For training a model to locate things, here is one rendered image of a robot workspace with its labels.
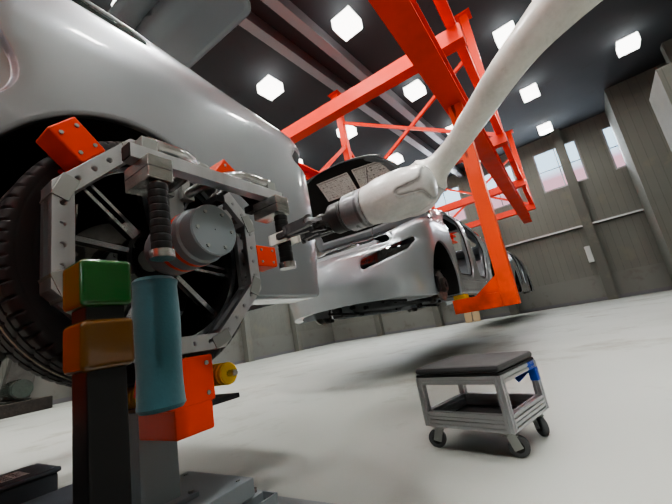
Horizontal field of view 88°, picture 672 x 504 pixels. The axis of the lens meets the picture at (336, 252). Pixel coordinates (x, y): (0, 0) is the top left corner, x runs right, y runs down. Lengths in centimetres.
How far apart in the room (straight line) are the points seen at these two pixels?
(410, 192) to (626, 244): 1488
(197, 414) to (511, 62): 96
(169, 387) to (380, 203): 55
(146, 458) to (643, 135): 1418
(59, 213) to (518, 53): 91
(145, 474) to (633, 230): 1529
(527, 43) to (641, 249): 1487
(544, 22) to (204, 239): 76
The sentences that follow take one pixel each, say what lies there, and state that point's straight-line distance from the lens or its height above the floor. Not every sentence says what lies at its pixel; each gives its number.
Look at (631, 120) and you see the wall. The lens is 1449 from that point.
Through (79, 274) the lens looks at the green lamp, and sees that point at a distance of 35.
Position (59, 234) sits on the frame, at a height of 85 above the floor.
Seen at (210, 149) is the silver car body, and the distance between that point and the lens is 148.
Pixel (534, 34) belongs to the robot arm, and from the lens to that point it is 74.
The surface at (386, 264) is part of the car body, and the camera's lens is 325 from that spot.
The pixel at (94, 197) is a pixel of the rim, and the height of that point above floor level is 99.
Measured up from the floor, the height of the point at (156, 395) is 51.
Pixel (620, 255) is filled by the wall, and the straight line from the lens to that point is 1548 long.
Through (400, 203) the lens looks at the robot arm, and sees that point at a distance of 73.
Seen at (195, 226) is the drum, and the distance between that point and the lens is 84.
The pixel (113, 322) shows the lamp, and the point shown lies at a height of 61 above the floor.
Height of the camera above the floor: 57
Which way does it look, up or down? 13 degrees up
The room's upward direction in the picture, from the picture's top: 10 degrees counter-clockwise
